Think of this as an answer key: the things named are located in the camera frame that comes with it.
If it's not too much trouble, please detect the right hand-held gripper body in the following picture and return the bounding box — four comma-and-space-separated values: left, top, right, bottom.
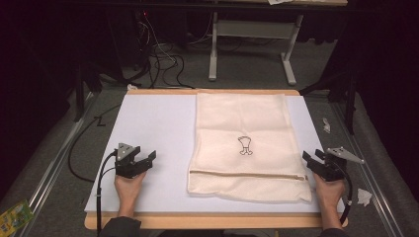
320, 146, 366, 183

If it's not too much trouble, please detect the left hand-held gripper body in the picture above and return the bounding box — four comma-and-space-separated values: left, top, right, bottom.
114, 142, 146, 180

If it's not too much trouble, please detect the cream mesh laundry bag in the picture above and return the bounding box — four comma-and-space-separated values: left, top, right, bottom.
187, 92, 313, 203

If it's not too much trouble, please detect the person's left hand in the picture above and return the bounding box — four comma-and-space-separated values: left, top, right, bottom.
114, 171, 148, 208

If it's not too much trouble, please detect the person's right hand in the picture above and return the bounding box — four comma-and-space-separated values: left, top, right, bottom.
312, 173, 347, 212

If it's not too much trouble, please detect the white table mat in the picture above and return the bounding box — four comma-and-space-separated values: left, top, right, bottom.
84, 93, 346, 215

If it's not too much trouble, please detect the large crumpled white tissue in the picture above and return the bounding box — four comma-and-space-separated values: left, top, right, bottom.
357, 188, 374, 207

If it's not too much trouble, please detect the black metal stand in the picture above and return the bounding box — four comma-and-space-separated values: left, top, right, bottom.
72, 60, 104, 123
298, 69, 360, 136

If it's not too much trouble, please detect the green printed packet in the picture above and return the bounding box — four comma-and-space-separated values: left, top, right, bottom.
0, 198, 36, 237

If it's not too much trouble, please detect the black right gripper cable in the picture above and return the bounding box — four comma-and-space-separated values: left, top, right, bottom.
335, 164, 354, 226

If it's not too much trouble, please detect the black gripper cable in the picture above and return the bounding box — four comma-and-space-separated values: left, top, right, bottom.
95, 150, 119, 237
335, 164, 354, 226

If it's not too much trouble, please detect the aluminium floor rail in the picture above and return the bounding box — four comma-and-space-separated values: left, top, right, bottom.
13, 91, 97, 237
330, 101, 398, 237

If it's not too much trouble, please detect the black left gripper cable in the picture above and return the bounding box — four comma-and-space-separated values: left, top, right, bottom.
95, 150, 119, 237

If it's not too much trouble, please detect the long black floor cable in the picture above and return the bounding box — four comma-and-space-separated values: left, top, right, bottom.
67, 104, 123, 184

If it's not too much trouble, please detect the tangle of floor cables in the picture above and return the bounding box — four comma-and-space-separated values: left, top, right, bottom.
130, 9, 215, 91

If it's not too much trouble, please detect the white metal desk frame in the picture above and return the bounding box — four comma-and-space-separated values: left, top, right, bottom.
208, 11, 304, 87

